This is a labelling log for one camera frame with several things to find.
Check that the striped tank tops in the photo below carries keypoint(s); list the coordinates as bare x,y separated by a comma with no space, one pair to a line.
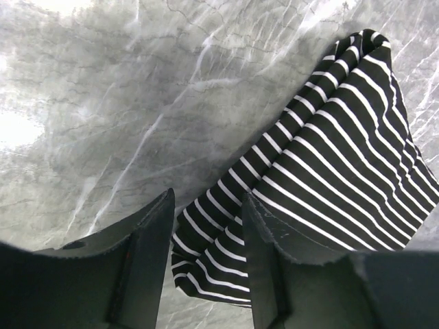
339,166

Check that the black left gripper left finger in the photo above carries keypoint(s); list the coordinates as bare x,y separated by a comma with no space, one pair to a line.
110,279

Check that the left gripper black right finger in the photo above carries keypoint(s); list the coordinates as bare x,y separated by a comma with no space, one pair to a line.
297,283

